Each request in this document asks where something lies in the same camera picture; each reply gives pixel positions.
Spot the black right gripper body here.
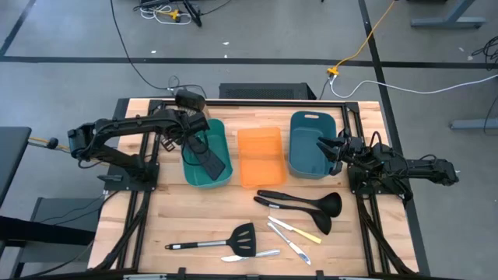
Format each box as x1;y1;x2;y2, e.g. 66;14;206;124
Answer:
336;130;366;164

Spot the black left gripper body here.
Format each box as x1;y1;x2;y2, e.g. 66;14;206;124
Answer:
170;110;211;137

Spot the black perforated spatula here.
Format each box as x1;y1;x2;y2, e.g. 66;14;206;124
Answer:
182;135;226;182

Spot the black ladle with white label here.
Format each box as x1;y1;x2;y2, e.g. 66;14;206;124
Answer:
253;196;333;236

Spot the table knife with yellow handle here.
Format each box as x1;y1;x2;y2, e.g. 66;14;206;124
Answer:
267;215;323;245

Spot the silver table knife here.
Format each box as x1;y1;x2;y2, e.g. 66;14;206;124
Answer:
220;248;281;263
267;222;312;266

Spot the black slotted spatula steel handle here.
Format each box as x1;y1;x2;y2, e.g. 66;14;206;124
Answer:
164;222;258;258

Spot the black boxy device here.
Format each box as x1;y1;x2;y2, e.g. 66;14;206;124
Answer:
174;89;206;113

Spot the dark blue-grey plastic bin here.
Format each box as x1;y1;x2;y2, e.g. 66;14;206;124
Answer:
288;110;338;180

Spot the teal green plastic bin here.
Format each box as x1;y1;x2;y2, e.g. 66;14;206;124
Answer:
181;118;234;191

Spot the black mesh computer case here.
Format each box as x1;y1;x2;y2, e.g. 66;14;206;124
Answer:
219;82;317;100

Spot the grey desk leg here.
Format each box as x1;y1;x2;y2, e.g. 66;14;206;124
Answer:
411;0;487;29

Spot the black side table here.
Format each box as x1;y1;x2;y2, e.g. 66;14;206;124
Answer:
0;126;32;207

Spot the black aluminium rig frame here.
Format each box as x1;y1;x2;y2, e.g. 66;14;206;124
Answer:
88;97;421;278

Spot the grey-white floor cable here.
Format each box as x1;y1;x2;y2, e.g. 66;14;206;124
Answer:
329;73;498;99

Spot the black floor cable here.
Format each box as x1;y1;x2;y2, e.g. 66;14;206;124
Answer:
110;0;207;98

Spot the yellow extension cord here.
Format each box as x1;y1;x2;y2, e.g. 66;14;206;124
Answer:
326;0;398;77

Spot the white coiled cable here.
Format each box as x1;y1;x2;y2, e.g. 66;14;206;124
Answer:
139;5;192;25

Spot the tan cord with black knob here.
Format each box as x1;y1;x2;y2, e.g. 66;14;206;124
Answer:
29;136;72;152

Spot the black cable bundle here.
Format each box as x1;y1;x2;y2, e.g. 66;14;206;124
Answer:
471;37;498;71

